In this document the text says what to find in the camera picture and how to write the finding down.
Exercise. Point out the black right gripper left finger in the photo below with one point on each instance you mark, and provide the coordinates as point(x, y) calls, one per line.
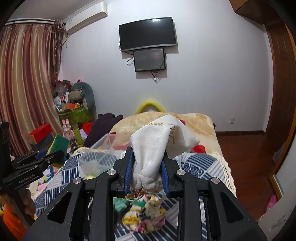
point(83, 203)

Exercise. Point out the clear plastic storage box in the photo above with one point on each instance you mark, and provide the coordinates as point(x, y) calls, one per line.
point(102, 155)

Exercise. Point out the green bottle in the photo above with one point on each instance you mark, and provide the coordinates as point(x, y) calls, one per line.
point(77, 134)

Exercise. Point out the red plush item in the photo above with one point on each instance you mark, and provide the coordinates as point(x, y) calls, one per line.
point(87, 127)

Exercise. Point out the blue white patterned tablecloth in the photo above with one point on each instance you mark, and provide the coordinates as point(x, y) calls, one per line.
point(204, 166)

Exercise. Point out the black curved television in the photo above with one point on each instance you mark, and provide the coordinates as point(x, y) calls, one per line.
point(147, 33)

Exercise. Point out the grey green plush toy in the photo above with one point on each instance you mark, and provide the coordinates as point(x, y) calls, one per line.
point(82, 93)

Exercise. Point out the beige colourful patch blanket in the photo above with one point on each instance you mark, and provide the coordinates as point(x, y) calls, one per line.
point(180, 130)

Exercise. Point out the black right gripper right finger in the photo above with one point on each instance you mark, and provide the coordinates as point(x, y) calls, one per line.
point(225, 216)

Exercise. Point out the person's left hand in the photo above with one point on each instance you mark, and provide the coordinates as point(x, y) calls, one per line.
point(28, 202)

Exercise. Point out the dark purple clothing pile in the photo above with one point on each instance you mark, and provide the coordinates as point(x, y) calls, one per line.
point(100, 127)

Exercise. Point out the red box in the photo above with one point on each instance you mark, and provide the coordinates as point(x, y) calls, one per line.
point(39, 133)

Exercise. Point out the white drawstring pouch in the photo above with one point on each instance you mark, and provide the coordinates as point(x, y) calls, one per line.
point(148, 157)

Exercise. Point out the pink rabbit doll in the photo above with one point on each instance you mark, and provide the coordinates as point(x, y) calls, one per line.
point(67, 132)

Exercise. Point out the yellow fuzzy arch headboard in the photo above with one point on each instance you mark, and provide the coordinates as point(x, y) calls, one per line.
point(150, 104)

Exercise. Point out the small black wall monitor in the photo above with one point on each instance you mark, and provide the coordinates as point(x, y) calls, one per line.
point(153, 59)

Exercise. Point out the yellow green sponge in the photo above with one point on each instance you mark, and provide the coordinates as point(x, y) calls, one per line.
point(59, 143)

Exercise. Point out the green storage box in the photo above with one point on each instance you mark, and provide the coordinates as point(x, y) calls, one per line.
point(76, 115)

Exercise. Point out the brown wooden door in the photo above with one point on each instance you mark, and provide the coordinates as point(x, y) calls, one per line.
point(283, 104)

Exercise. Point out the colourful floral scrunchie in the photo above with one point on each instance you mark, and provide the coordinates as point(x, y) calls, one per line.
point(142, 214)

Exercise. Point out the striped brown curtain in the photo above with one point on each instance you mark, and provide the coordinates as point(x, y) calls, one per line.
point(30, 65)

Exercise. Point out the white air conditioner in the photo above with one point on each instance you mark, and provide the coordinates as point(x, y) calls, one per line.
point(85, 16)

